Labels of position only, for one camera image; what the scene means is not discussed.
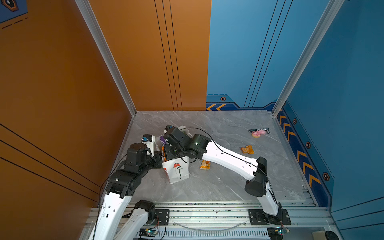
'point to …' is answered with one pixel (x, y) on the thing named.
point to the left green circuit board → (148, 232)
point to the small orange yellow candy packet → (205, 165)
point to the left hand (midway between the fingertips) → (160, 151)
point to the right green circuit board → (282, 231)
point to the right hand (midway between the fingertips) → (164, 152)
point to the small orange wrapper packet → (248, 149)
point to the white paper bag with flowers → (177, 169)
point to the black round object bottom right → (331, 235)
